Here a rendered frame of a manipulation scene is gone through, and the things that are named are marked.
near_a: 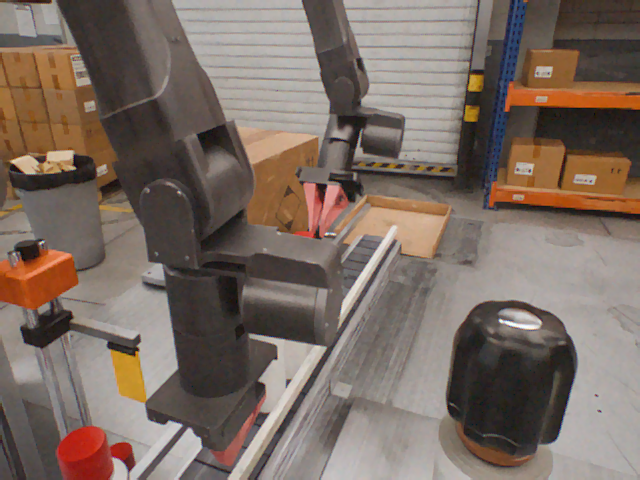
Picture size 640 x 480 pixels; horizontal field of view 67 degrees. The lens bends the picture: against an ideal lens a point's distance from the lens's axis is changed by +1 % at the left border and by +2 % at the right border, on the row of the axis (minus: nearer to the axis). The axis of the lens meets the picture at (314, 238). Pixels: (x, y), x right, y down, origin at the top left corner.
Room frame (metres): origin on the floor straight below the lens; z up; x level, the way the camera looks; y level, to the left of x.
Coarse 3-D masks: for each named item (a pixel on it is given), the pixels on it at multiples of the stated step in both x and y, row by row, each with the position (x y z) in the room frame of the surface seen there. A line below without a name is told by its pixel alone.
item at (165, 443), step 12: (360, 216) 1.01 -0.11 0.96; (348, 228) 0.94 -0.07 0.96; (336, 240) 0.88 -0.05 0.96; (168, 432) 0.38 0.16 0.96; (180, 432) 0.39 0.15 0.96; (156, 444) 0.37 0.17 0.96; (168, 444) 0.37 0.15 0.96; (144, 456) 0.35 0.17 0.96; (156, 456) 0.35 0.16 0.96; (144, 468) 0.34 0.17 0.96
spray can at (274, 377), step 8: (256, 336) 0.49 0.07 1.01; (264, 336) 0.49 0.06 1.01; (280, 344) 0.50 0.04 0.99; (280, 352) 0.50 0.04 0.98; (280, 360) 0.50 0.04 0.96; (272, 368) 0.49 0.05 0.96; (280, 368) 0.50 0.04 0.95; (264, 376) 0.49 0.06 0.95; (272, 376) 0.49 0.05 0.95; (280, 376) 0.50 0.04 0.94; (272, 384) 0.49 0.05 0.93; (280, 384) 0.50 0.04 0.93; (272, 392) 0.49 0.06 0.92; (280, 392) 0.50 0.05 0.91; (272, 400) 0.49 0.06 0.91; (264, 408) 0.49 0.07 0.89; (272, 408) 0.49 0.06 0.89
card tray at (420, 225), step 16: (384, 208) 1.39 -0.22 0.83; (400, 208) 1.38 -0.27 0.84; (416, 208) 1.36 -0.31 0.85; (432, 208) 1.34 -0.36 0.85; (448, 208) 1.32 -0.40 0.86; (368, 224) 1.26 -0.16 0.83; (384, 224) 1.26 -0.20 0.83; (400, 224) 1.26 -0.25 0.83; (416, 224) 1.26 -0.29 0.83; (432, 224) 1.26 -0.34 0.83; (352, 240) 1.15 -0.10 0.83; (400, 240) 1.15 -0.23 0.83; (416, 240) 1.15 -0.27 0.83; (432, 240) 1.15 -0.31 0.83; (416, 256) 1.07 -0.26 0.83; (432, 256) 1.05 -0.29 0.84
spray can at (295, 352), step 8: (288, 344) 0.56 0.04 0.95; (296, 344) 0.56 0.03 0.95; (304, 344) 0.57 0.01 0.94; (288, 352) 0.56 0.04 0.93; (296, 352) 0.56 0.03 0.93; (304, 352) 0.57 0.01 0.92; (288, 360) 0.56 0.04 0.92; (296, 360) 0.56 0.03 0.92; (304, 360) 0.57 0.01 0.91; (288, 368) 0.56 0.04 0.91; (296, 368) 0.56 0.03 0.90; (288, 376) 0.56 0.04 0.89
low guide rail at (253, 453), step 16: (384, 240) 0.98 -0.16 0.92; (368, 272) 0.83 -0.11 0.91; (352, 288) 0.77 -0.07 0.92; (352, 304) 0.73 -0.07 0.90; (320, 352) 0.59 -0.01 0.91; (304, 368) 0.54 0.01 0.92; (304, 384) 0.53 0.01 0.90; (288, 400) 0.48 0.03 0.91; (272, 416) 0.45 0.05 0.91; (272, 432) 0.44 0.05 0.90; (256, 448) 0.40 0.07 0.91; (240, 464) 0.38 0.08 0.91
